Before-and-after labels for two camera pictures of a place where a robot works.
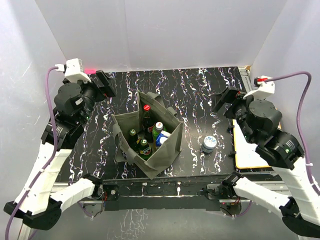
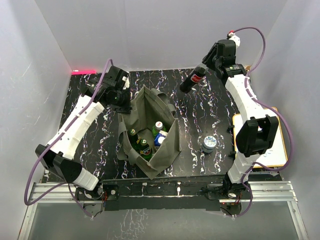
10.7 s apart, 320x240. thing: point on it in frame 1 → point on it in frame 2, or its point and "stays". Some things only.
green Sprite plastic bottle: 157,129 stays
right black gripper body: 236,108 → 211,61
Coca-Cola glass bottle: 147,125 → 194,78
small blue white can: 209,144 stays
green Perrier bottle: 133,140 stays
